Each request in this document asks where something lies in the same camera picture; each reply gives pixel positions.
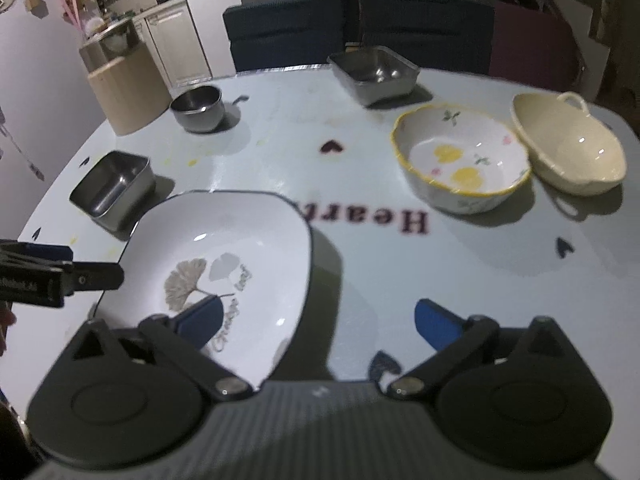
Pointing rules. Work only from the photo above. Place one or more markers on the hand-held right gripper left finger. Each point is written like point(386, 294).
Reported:
point(200, 322)

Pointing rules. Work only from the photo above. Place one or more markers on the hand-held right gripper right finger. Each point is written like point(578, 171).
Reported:
point(435, 325)

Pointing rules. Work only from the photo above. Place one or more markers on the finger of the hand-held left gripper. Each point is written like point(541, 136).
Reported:
point(47, 252)
point(97, 276)

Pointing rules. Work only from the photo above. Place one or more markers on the white lemon print bowl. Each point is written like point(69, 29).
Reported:
point(450, 135)

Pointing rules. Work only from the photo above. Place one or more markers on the round steel bowl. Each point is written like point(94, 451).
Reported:
point(197, 110)

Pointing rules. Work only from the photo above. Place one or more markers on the large rectangular steel container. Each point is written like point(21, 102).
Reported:
point(375, 72)

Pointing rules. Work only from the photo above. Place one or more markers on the person's left hand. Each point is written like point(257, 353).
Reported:
point(4, 332)

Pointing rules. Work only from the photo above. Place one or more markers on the small square steel container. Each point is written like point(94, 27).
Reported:
point(107, 185)

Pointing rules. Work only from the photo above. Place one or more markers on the beige electric kettle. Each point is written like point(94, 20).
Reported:
point(132, 95)

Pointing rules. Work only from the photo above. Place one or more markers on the white kitchen cabinet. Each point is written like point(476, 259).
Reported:
point(175, 40)

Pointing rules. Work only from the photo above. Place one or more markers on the dark blue chair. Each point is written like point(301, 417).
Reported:
point(425, 30)
point(285, 30)

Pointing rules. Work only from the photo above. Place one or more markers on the maroon chair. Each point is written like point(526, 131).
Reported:
point(530, 45)

